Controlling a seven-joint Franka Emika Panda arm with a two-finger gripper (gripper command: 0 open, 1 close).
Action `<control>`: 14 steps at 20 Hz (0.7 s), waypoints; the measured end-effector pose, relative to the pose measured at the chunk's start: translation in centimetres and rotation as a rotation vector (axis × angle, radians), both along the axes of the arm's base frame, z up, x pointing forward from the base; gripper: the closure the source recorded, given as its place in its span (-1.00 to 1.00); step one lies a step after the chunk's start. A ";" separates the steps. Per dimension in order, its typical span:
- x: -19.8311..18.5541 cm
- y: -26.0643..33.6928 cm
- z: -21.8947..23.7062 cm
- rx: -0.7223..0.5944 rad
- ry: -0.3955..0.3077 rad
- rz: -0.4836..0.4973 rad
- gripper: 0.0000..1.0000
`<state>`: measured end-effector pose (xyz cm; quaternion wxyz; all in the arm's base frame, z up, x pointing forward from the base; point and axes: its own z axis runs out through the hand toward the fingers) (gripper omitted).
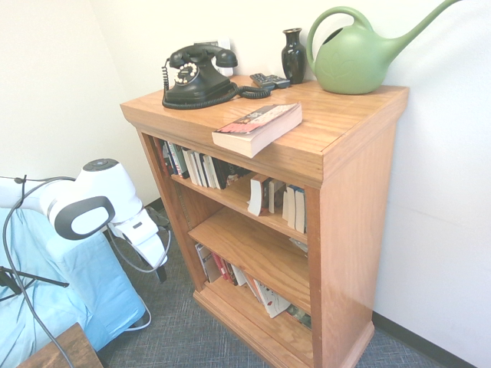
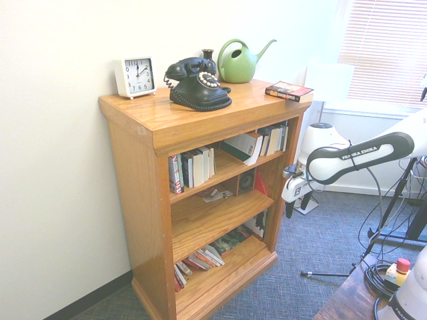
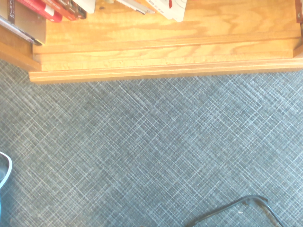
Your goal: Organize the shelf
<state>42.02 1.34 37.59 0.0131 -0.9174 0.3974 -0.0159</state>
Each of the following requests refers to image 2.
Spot red cover fallen book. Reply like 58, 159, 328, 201
181, 256, 201, 271

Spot black and white cover book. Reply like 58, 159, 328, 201
244, 207, 270, 239

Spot dark green cover thick book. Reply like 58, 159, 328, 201
218, 131, 264, 167

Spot white and red fallen book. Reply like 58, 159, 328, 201
174, 261, 193, 277

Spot red folder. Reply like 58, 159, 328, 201
254, 171, 269, 197

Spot white floor lamp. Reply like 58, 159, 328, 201
296, 63, 354, 215

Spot wooden bookshelf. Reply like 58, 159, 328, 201
98, 78, 314, 320

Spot small black vase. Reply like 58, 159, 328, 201
201, 49, 218, 73

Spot white cover fallen book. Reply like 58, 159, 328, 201
199, 245, 226, 267

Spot black rotary telephone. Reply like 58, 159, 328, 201
163, 57, 234, 111

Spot red and white spine book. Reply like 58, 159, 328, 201
168, 153, 183, 195

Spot black spine book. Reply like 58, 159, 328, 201
181, 151, 195, 189

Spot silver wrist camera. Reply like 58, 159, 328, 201
282, 165, 303, 179

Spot Shadow Puppets paperback book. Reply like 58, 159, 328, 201
265, 80, 314, 103

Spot blue cover paperback book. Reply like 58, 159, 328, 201
256, 126, 270, 157

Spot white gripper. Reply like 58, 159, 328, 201
282, 175, 316, 219

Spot white window sill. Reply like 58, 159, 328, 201
320, 99, 427, 121

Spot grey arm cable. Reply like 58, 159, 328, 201
346, 139, 385, 237

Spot white square alarm clock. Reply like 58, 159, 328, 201
112, 55, 157, 101

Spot small wooden speaker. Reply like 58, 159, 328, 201
237, 167, 258, 197

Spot green watering can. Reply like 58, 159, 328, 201
217, 38, 278, 84

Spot red spine fallen book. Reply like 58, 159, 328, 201
173, 269, 187, 293

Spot yellow emergency stop button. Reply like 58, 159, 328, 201
384, 257, 412, 288

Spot black coiled cable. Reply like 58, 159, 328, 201
364, 259, 401, 301

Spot orange cover fallen book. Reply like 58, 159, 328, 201
189, 251, 215, 271

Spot dark green picture book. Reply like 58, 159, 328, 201
207, 226, 254, 256

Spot window blinds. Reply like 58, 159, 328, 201
336, 0, 427, 109

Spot black tripod stand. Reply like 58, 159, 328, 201
300, 156, 427, 278

